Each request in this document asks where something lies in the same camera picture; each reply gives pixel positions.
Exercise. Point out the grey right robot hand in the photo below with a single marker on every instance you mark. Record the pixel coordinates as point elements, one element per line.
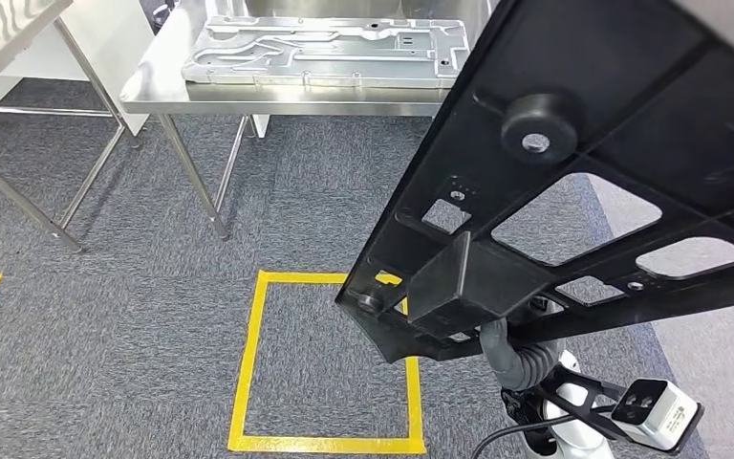
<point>544,307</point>

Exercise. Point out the black plastic frame part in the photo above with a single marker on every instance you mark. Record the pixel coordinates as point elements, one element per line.
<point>595,63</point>

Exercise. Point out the stainless steel workbench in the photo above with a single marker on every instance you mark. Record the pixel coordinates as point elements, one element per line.
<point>171,82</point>

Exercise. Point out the aluminium fixture plate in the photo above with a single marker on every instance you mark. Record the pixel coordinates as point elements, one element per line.
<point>341,69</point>

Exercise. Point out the white cabinet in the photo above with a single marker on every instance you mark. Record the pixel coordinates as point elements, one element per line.
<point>110,38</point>

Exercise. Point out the stainless steel side table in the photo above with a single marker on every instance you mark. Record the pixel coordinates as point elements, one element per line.
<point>0,38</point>

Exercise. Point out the black camera bracket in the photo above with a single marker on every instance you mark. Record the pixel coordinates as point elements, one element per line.
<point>582,399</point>

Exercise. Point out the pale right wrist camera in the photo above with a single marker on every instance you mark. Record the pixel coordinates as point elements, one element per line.
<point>658,415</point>

